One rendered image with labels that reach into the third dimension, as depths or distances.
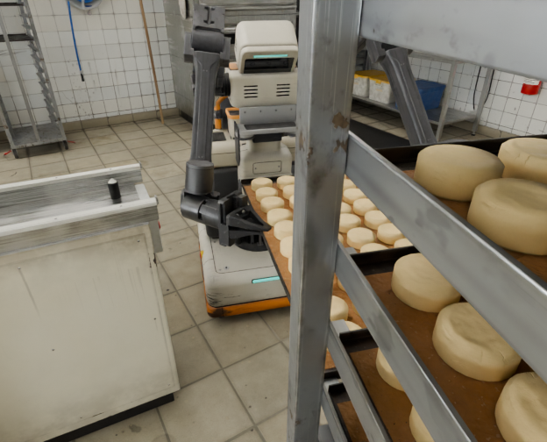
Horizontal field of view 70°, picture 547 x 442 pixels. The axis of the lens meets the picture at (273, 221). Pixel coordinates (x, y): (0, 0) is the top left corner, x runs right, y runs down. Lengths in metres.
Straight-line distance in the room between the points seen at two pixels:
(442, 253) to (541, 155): 0.12
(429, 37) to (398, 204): 0.08
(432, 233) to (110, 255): 1.09
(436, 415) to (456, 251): 0.09
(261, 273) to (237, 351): 0.37
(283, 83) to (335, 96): 1.29
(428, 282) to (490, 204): 0.10
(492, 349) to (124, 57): 5.11
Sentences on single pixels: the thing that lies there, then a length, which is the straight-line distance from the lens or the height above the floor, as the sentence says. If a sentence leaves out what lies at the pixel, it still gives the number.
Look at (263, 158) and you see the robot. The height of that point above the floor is 0.83.
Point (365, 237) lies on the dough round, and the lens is 0.71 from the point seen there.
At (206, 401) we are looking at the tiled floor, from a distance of 1.75.
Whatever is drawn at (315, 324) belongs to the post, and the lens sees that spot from 0.36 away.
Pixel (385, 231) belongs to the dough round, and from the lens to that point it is 0.74.
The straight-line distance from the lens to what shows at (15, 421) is 1.63.
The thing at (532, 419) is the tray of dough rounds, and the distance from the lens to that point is 0.25.
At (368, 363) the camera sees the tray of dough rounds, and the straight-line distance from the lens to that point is 0.38.
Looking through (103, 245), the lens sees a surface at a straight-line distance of 1.20.
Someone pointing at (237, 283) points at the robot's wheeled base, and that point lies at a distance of 1.84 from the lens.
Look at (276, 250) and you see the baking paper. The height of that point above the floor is 1.02.
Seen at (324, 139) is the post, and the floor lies 1.33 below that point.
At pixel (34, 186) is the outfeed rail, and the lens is 1.44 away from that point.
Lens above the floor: 1.42
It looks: 31 degrees down
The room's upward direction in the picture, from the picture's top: straight up
